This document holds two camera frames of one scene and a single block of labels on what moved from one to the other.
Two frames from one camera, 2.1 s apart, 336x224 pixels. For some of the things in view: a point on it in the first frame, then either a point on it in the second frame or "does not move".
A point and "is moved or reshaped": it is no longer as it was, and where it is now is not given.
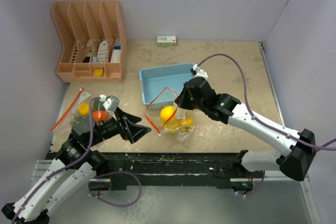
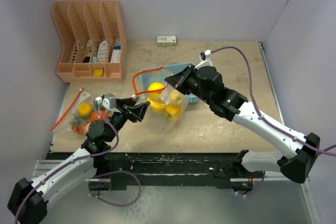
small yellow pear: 189,122 -> 156,102
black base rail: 128,171 does not move
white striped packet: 102,52 does not move
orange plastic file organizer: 93,35 does not move
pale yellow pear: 83,109 -> 176,98
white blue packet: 116,52 does not move
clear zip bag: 167,118 is moved or reshaped
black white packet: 87,59 does not move
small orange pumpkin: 101,116 does not move
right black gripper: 181,100 -> 177,80
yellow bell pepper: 174,127 -> 172,113
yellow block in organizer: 99,72 does not move
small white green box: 166,40 does not move
